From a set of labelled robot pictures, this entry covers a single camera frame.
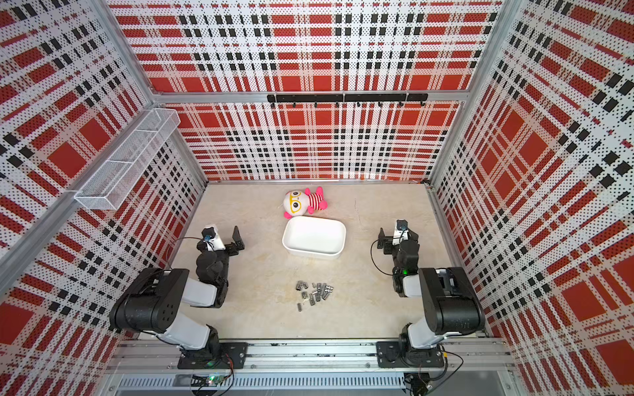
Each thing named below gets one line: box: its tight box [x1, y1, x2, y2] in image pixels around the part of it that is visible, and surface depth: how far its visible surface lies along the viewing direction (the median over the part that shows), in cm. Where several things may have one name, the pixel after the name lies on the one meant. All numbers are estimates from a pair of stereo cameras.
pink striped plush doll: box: [283, 186, 328, 220], surface depth 108 cm
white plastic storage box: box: [281, 216, 347, 260], surface depth 102 cm
